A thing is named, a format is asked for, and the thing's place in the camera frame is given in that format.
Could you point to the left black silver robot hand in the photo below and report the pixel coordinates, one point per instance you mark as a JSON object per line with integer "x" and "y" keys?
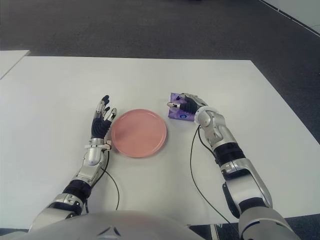
{"x": 98, "y": 127}

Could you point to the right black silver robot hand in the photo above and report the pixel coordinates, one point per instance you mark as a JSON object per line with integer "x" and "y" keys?
{"x": 191, "y": 105}

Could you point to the purple tissue paper pack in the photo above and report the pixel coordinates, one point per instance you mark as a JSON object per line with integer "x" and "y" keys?
{"x": 175, "y": 115}

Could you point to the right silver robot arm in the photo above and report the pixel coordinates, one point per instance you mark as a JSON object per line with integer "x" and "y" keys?
{"x": 247, "y": 180}

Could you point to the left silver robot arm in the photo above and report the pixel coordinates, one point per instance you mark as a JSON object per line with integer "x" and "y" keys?
{"x": 91, "y": 157}

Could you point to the pink round plate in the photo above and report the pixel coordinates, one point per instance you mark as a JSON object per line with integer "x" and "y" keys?
{"x": 138, "y": 132}

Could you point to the silver robot torso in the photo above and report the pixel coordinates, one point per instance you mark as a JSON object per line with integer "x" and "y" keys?
{"x": 112, "y": 226}

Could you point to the white side table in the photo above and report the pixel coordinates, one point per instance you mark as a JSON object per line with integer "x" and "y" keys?
{"x": 12, "y": 58}

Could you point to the white table with black edge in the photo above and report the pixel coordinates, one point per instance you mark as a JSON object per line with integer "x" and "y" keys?
{"x": 297, "y": 12}

